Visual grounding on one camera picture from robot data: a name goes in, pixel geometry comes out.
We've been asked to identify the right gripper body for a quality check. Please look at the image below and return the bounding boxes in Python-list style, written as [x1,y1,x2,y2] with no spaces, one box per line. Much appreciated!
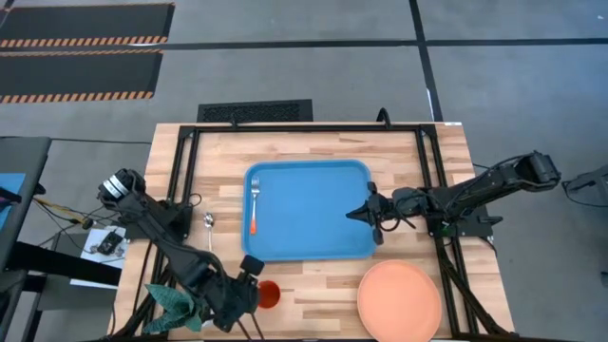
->
[368,181,431,246]

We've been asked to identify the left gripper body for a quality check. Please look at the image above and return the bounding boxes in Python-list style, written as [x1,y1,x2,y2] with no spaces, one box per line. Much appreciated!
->
[203,255,266,333]

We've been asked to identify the orange plastic cup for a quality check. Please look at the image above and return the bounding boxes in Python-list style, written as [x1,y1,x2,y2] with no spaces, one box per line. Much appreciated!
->
[257,279,282,310]

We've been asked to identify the fork with orange handle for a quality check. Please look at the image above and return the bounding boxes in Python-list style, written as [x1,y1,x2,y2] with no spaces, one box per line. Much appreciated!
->
[250,176,261,236]

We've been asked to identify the silver metal spoon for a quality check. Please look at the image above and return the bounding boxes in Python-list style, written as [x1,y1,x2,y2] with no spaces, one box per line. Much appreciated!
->
[203,212,216,253]

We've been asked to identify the orange round plate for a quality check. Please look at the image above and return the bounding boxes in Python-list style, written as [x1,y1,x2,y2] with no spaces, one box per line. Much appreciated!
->
[356,258,443,342]

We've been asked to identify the blue plastic tray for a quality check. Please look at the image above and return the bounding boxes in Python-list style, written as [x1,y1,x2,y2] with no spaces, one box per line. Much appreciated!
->
[241,159,391,262]

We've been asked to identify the green cloth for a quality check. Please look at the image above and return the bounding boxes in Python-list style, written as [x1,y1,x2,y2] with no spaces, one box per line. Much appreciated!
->
[142,283,205,335]

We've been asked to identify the black electronic controller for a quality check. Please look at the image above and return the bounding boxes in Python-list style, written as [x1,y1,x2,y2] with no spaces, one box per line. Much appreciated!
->
[97,231,124,256]

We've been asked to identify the white paper sheet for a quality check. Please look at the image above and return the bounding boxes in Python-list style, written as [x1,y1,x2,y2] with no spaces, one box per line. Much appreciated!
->
[69,226,128,290]

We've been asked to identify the black floor vent grille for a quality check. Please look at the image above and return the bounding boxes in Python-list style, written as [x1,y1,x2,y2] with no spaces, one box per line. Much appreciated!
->
[197,99,314,124]

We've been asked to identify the grey side desk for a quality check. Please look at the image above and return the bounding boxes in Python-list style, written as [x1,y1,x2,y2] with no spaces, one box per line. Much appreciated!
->
[0,136,52,272]

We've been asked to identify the black hazard-striped floor mat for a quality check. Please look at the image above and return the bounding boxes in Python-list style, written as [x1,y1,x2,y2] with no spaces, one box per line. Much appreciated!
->
[0,49,164,105]
[0,2,176,48]

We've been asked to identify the black aluminium table frame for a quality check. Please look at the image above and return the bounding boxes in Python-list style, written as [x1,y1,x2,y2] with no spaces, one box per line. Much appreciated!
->
[108,122,519,342]

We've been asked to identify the yellow cable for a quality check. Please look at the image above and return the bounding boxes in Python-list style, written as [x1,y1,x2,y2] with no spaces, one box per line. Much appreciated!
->
[32,197,94,229]

